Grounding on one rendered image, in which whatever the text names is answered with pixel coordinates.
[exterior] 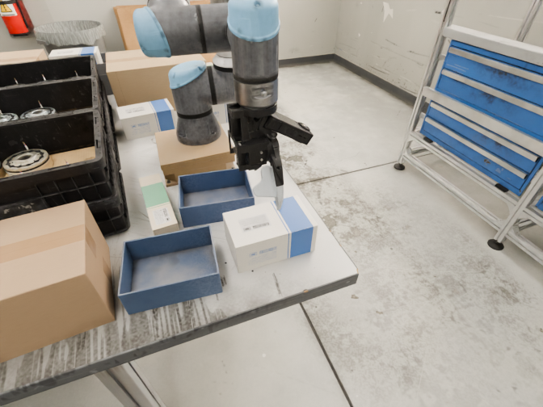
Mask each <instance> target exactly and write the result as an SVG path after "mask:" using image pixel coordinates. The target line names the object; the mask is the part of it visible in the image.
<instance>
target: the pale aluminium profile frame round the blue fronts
mask: <svg viewBox="0 0 543 407"><path fill-rule="evenodd" d="M458 2H459V0H448V1H447V3H446V7H445V9H444V13H443V16H442V19H441V22H440V26H439V29H438V32H437V35H436V39H435V42H434V45H433V48H432V51H431V55H430V58H429V61H428V63H427V68H426V70H425V74H424V76H423V80H422V83H421V87H420V89H419V93H418V96H417V99H416V102H415V106H414V109H413V112H412V115H411V118H410V122H409V125H408V128H407V130H406V135H405V138H404V141H403V143H402V147H401V150H400V154H399V156H398V160H397V162H399V163H396V164H394V168H395V169H397V170H404V169H405V166H404V165H403V164H402V163H405V161H406V160H407V161H408V162H409V163H410V164H411V165H413V166H414V167H415V168H417V169H418V170H420V171H421V172H422V173H424V174H425V175H426V176H428V177H429V178H430V179H431V180H432V181H434V182H435V183H436V184H438V185H439V186H440V187H442V188H443V189H444V190H446V191H447V192H448V193H449V194H450V195H452V196H453V197H454V198H456V199H457V200H459V201H460V202H461V203H463V204H464V205H465V206H466V207H467V208H469V209H470V210H471V211H473V212H474V213H475V214H477V215H478V216H480V217H481V218H482V219H483V220H484V221H485V222H487V223H488V224H490V225H491V226H492V227H493V228H495V229H496V230H498V232H497V233H496V235H495V237H494V239H490V240H488V242H487V245H488V246H489V247H490V248H491V249H493V250H503V248H504V245H503V243H502V242H504V241H506V239H507V238H508V239H509V240H510V241H512V242H513V243H514V244H516V245H517V246H519V247H520V248H521V249H522V250H523V251H524V252H526V253H527V254H529V255H530V256H531V257H532V258H534V259H535V260H537V261H538V262H539V263H540V264H541V265H542V266H543V250H541V249H540V248H539V247H537V246H536V245H534V244H533V243H532V242H531V241H529V240H528V239H527V238H525V237H524V236H522V235H521V233H520V230H523V229H527V228H529V227H532V226H534V225H537V224H538V225H540V226H541V227H542V228H543V212H540V211H538V210H537V209H536V207H535V205H536V204H537V202H538V201H539V199H540V198H541V197H542V196H543V195H539V194H540V193H541V191H542V190H543V166H542V168H541V170H538V171H537V172H536V174H535V175H534V177H533V178H532V180H531V182H530V183H531V184H530V185H529V187H528V189H527V190H526V192H525V193H524V194H523V196H522V197H521V199H520V198H519V197H517V196H516V195H513V194H512V193H511V192H510V191H509V190H508V189H507V188H506V187H504V186H502V185H501V184H499V183H495V182H494V181H492V180H491V179H489V178H488V177H486V176H485V175H483V174H481V173H480V172H478V171H477V170H475V169H474V168H472V167H471V166H469V165H467V164H466V163H464V162H463V161H462V160H460V159H458V158H457V157H455V156H453V155H452V154H451V153H449V152H448V151H446V150H444V149H443V147H442V146H440V145H438V144H437V143H434V142H433V141H432V140H431V139H429V138H428V137H426V136H423V135H421V134H422V133H420V129H421V127H417V125H418V122H419V118H422V119H424V117H425V114H424V113H422V110H423V106H424V104H425V101H426V98H429V99H431V100H433V101H435V102H437V103H439V104H441V105H443V106H445V107H447V108H449V109H451V110H452V111H455V112H456V113H458V114H460V115H463V116H464V117H466V118H468V119H470V120H472V121H474V122H476V123H478V124H480V125H482V126H484V127H485V128H488V129H490V130H491V131H493V132H496V133H498V134H499V135H501V136H504V137H505V138H507V139H508V140H510V141H513V142H515V143H517V144H518V145H521V146H523V147H525V148H526V149H529V150H530V151H532V152H534V153H536V154H538V155H540V156H542V157H543V141H540V140H538V139H537V138H535V137H533V136H530V135H529V134H527V133H525V132H521V131H520V130H518V129H516V128H513V127H512V126H510V125H508V124H505V123H504V122H501V121H499V120H497V119H495V118H493V117H491V116H489V115H487V114H485V113H483V112H481V111H478V110H476V109H474V108H472V107H470V106H468V105H466V104H464V103H461V102H459V101H457V100H455V99H453V98H450V97H448V96H447V95H445V94H442V93H440V92H439V91H437V90H433V89H432V88H430V86H431V82H432V79H433V77H434V74H435V71H436V67H437V65H438V62H439V60H442V61H444V59H445V57H446V55H444V54H442V50H443V47H444V43H445V41H446V38H447V37H444V36H442V35H443V32H444V28H445V27H450V26H451V23H452V20H453V16H454V14H455V11H456V8H457V4H458ZM542 3H543V0H532V3H531V6H530V7H529V9H528V12H527V14H526V15H525V18H524V21H523V22H522V24H521V26H520V29H519V31H518V33H517V35H516V38H515V40H516V41H519V42H522V43H523V42H524V40H525V38H526V36H527V34H528V32H529V30H530V28H531V26H532V24H533V22H534V20H535V18H536V17H537V13H538V11H539V10H540V8H541V5H542ZM442 26H443V27H442ZM441 27H442V30H441V33H440V29H441ZM439 34H440V35H439ZM412 141H416V142H418V143H419V144H421V145H420V146H417V147H413V148H411V147H410V145H411V142H412ZM429 151H431V152H432V153H434V154H435V155H436V156H438V157H439V158H441V159H442V160H444V161H445V162H447V163H448V164H449V165H451V166H453V167H454V168H456V169H457V170H459V171H460V172H462V173H463V174H464V175H466V176H467V177H469V178H471V179H472V180H474V181H475V182H476V183H477V184H479V185H480V186H482V187H484V188H485V189H487V190H488V191H489V192H490V193H492V194H493V195H495V196H497V197H498V198H500V199H501V200H502V201H504V202H505V203H507V206H508V208H509V213H510V215H509V216H508V218H507V219H506V220H502V219H499V218H498V217H497V216H495V215H494V214H493V213H491V212H489V211H488V210H487V209H485V208H484V207H483V206H482V205H481V204H479V203H478V202H476V201H475V200H473V199H472V198H470V197H469V196H468V195H467V194H466V193H464V192H463V191H461V190H460V189H458V188H457V187H455V186H454V185H453V184H451V183H450V182H449V181H448V180H446V179H445V178H443V177H442V176H441V175H439V174H438V173H436V172H435V171H434V170H433V169H431V168H430V167H429V166H427V165H426V164H424V163H423V162H421V161H420V160H419V159H418V158H417V157H415V156H414V155H415V154H418V153H425V152H429ZM538 195H539V196H538ZM523 218H524V219H523ZM521 219H522V220H521Z"/></svg>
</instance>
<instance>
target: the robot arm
mask: <svg viewBox="0 0 543 407"><path fill-rule="evenodd" d="M133 24H134V28H135V32H136V35H137V40H138V43H139V45H140V48H141V51H142V52H143V53H144V54H145V55H146V56H147V57H167V58H171V57H175V56H184V55H194V54H205V53H217V54H216V55H215V57H214V58H213V65H210V66H206V64H205V62H204V61H187V62H184V63H181V64H179V65H176V66H175V67H173V68H172V69H171V70H170V72H169V74H168V76H169V81H170V88H171V92H172V95H173V99H174V103H175V109H176V112H177V116H178V119H177V127H176V136H177V139H178V141H179V142H180V143H181V144H184V145H190V146H198V145H206V144H210V143H212V142H214V141H216V140H217V139H218V138H219V137H220V136H221V126H220V124H219V123H218V121H217V118H216V116H215V115H214V113H213V107H212V105H218V104H226V105H227V113H228V121H229V130H228V138H229V152H230V153H235V154H236V161H237V162H236V164H237V165H238V168H239V172H240V171H244V170H254V171H256V170H257V169H259V168H260V167H261V166H262V165H266V164H267V162H270V166H263V167H262V169H261V171H260V173H261V181H260V182H259V183H257V184H256V185H255V186H254V187H253V193H254V195H255V196H257V197H274V198H275V201H276V208H277V210H280V209H281V206H282V203H283V200H284V175H283V166H282V161H281V158H280V147H279V141H278V140H277V138H276V137H277V135H278V133H279V134H282V135H284V136H287V137H289V138H291V139H294V140H295V141H297V142H299V143H302V144H305V145H307V144H308V143H309V142H310V140H311V139H312V137H313V136H314V135H313V133H312V132H311V131H310V129H309V127H308V126H306V125H305V124H303V123H301V122H297V121H295V120H292V119H290V118H288V117H287V116H285V115H282V114H280V113H278V112H276V111H277V100H278V85H279V77H278V76H279V30H280V19H279V5H278V2H277V0H210V4H198V5H190V1H189V0H146V6H144V8H139V9H136V10H135V11H134V12H133ZM230 137H231V139H232V141H233V142H234V145H235V146H234V147H233V148H231V140H230Z"/></svg>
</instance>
